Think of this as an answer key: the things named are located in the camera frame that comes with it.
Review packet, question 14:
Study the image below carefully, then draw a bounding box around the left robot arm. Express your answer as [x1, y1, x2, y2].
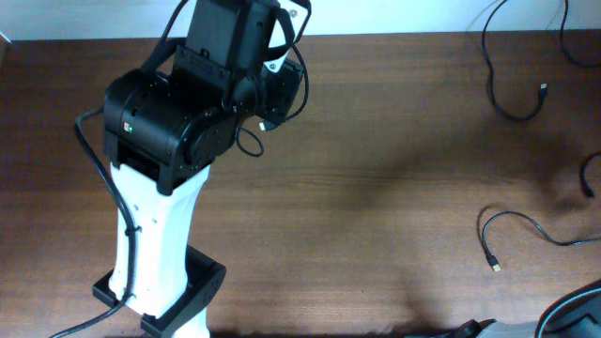
[93, 0, 312, 337]

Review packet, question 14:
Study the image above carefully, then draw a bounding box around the right camera cable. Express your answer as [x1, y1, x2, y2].
[534, 0, 601, 338]

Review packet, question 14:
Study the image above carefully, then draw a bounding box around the left camera cable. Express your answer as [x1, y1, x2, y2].
[46, 0, 189, 338]

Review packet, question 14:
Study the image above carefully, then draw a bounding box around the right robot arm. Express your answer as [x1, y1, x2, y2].
[444, 279, 600, 338]

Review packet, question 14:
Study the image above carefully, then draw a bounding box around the camera cable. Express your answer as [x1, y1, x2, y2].
[534, 0, 601, 338]
[46, 0, 189, 338]

